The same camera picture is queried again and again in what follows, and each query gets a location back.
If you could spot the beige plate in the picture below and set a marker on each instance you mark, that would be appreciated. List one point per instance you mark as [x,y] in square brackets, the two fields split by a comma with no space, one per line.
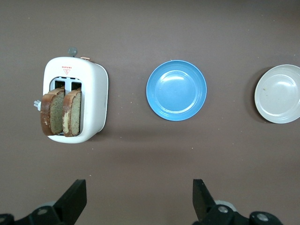
[281,93]

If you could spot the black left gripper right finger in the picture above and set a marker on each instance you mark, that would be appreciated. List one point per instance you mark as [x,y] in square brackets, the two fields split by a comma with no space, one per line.
[206,206]

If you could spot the blue plate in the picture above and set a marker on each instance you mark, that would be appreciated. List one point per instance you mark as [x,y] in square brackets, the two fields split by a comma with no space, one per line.
[175,90]

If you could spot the white two-slot toaster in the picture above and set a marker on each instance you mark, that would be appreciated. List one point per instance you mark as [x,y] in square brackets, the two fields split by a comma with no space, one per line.
[93,98]

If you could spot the brown bread slice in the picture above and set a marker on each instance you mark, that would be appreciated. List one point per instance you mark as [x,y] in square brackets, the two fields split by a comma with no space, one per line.
[74,114]
[54,112]

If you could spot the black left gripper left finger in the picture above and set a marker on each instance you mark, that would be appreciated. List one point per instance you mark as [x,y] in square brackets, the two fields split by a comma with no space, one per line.
[68,204]

